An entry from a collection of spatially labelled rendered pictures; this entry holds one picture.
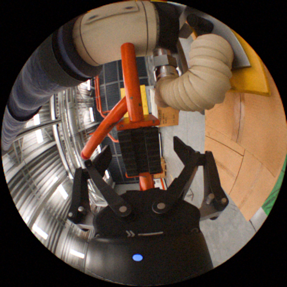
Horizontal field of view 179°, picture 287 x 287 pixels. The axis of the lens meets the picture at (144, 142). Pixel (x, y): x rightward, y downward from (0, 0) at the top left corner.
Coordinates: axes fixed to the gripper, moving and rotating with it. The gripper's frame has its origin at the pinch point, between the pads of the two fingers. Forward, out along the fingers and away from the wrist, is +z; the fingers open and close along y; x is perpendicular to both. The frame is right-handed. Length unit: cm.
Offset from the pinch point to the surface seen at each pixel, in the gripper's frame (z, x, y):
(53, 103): 149, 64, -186
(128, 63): -4.1, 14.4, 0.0
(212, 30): -10.9, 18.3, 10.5
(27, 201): 7, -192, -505
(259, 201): -18, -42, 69
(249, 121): -3.1, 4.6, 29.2
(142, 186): -3.6, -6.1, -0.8
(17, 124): -4.4, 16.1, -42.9
